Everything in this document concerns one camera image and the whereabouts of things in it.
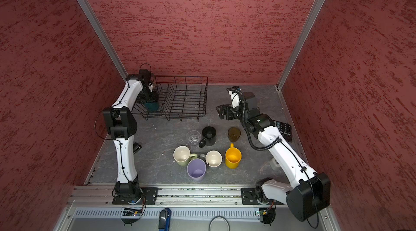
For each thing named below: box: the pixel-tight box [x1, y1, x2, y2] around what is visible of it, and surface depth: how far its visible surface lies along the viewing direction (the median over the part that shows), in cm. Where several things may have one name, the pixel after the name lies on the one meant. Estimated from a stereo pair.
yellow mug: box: [224, 143, 243, 170], surface depth 82 cm
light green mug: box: [172, 144, 198, 167], surface depth 81 cm
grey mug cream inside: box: [199, 149, 223, 168], surface depth 80 cm
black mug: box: [198, 125, 217, 149], surface depth 91 cm
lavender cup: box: [186, 158, 207, 183], surface depth 75 cm
